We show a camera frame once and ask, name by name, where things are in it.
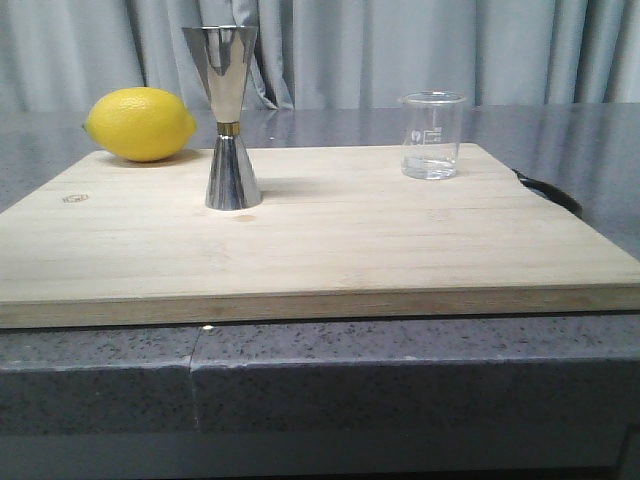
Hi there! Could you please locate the yellow lemon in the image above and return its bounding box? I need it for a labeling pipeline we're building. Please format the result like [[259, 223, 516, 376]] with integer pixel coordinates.
[[83, 87, 197, 162]]

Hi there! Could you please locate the grey curtain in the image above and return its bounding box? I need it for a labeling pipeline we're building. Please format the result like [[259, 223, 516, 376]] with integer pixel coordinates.
[[1, 1, 639, 113]]

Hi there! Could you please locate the clear glass measuring beaker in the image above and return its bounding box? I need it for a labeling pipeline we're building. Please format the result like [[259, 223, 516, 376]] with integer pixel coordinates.
[[399, 90, 466, 180]]

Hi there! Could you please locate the steel jigger shaker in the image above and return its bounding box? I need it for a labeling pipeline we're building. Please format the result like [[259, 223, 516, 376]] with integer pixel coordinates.
[[182, 25, 262, 211]]

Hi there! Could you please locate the black cutting board handle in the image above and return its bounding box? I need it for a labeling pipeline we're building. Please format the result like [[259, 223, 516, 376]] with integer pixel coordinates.
[[513, 169, 582, 218]]

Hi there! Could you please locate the light wooden cutting board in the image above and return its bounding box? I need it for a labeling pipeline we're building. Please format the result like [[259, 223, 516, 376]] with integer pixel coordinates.
[[1, 144, 639, 328]]

